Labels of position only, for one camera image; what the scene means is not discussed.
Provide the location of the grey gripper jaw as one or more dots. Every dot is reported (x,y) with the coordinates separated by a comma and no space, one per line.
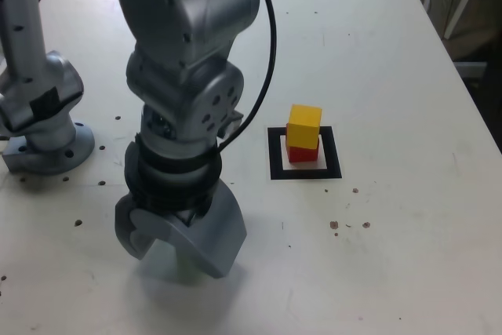
(123,229)
(219,241)

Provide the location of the red cube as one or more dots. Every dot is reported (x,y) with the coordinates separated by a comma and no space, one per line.
(304,155)

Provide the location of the yellow cube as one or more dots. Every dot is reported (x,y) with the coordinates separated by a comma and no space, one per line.
(304,127)

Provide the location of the black tape square outline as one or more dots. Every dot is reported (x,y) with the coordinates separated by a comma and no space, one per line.
(274,154)

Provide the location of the small grey gripper camera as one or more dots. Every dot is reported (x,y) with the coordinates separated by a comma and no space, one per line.
(234,117)

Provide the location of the grey metal rail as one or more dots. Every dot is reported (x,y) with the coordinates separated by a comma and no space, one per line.
(470,69)

